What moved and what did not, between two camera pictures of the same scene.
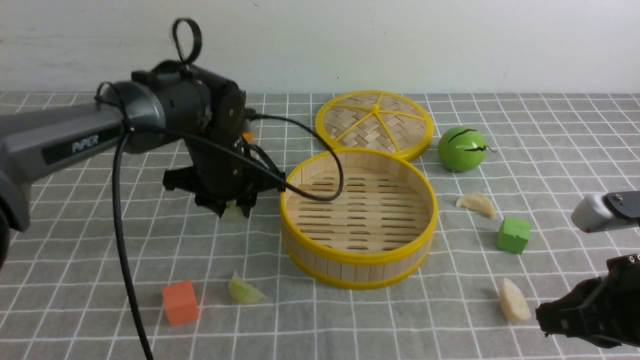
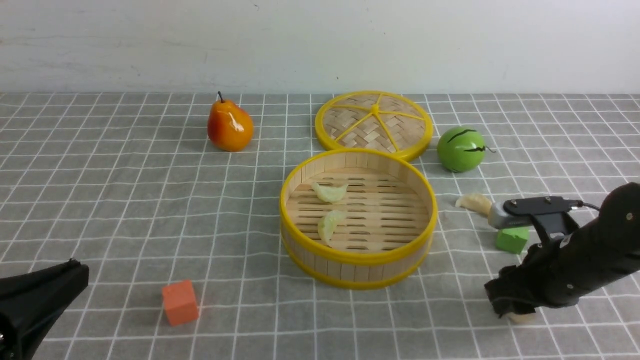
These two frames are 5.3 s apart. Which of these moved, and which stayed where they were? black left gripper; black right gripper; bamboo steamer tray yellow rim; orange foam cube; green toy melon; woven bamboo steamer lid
Moved: black left gripper; black right gripper
Stayed: woven bamboo steamer lid; green toy melon; bamboo steamer tray yellow rim; orange foam cube
